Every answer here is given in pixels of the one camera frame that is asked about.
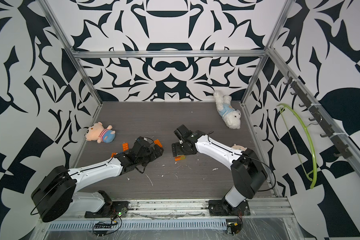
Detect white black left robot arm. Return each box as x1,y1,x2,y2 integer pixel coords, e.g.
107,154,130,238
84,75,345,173
31,137,164,223

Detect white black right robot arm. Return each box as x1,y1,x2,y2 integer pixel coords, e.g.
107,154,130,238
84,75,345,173
172,125,268,209

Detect flat orange 2x4 lego plate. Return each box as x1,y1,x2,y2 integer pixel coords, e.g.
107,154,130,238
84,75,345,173
154,139,163,148

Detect pink plush pig toy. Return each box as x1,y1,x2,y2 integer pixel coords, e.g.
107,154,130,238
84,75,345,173
85,122,116,144

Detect white plush dog blue shirt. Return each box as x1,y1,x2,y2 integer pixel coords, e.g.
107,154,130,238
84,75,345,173
213,91,241,130

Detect green plastic hoop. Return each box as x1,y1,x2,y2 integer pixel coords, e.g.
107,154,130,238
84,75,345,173
277,103,318,189

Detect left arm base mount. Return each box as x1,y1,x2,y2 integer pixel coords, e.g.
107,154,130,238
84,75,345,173
85,190,130,219

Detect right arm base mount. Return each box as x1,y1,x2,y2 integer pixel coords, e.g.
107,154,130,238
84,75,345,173
208,198,251,217

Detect white slotted cable duct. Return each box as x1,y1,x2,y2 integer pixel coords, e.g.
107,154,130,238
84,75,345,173
48,219,227,232

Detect black wall hook rack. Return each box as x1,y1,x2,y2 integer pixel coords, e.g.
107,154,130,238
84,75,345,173
284,73,353,159

